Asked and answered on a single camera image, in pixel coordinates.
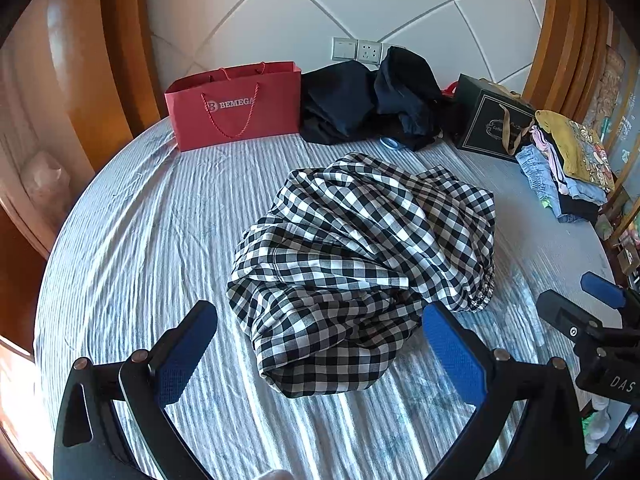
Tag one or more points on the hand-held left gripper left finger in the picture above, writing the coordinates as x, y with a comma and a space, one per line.
182, 360

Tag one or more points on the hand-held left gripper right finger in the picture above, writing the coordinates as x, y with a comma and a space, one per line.
452, 355

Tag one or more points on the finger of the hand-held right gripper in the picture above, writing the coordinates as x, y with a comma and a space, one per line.
602, 290
562, 312

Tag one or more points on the black white checkered pants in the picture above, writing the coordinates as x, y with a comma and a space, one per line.
350, 260

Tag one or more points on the black folded garment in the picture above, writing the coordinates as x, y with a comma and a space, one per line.
577, 205

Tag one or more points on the light blue striped bed sheet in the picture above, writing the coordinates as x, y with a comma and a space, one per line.
150, 240

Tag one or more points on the light blue denim garment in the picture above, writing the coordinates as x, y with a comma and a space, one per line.
537, 175

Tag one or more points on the yellow printed shirt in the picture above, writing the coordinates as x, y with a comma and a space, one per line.
580, 152

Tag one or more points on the pink folded garment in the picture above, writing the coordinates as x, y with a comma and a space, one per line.
550, 157

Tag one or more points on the black gift bag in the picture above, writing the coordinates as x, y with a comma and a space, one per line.
487, 122

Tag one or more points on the small blue object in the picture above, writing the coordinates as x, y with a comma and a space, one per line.
392, 144

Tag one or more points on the small red item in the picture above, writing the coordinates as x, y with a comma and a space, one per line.
449, 90

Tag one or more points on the red paper shopping bag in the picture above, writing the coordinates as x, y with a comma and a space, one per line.
235, 110

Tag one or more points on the white padded headboard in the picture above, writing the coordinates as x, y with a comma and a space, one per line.
350, 0

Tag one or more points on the wooden headboard frame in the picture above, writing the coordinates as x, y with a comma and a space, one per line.
560, 25
127, 35

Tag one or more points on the white wall socket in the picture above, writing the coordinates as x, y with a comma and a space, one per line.
369, 51

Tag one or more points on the white wall switch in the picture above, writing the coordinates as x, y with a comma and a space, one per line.
344, 48

